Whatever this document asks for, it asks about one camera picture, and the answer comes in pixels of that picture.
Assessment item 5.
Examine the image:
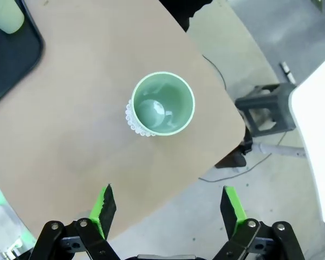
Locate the grey metal table leg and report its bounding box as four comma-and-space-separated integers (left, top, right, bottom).
250, 142, 307, 159

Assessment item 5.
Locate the black plastic tray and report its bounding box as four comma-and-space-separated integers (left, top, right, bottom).
0, 0, 45, 111

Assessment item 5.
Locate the black table foot bracket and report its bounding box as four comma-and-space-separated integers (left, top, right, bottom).
215, 132, 254, 169

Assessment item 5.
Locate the white paper coaster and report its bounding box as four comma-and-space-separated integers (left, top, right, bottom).
123, 99, 158, 138

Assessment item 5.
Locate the dark grey plastic stool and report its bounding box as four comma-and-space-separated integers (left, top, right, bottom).
234, 82, 298, 138

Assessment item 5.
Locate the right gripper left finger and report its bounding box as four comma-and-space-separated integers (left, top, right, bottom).
29, 183, 120, 260

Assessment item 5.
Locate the metal floor strip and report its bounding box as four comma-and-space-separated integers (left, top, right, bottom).
279, 61, 296, 84

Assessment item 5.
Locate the green tall cup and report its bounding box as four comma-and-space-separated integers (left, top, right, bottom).
0, 0, 25, 35
131, 71, 196, 137

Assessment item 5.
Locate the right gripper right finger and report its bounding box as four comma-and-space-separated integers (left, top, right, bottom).
212, 185, 306, 260

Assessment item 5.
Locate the thin floor cable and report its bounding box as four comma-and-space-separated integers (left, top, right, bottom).
199, 153, 273, 183
202, 55, 227, 92

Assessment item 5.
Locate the white table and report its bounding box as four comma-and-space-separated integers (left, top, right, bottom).
289, 48, 325, 224

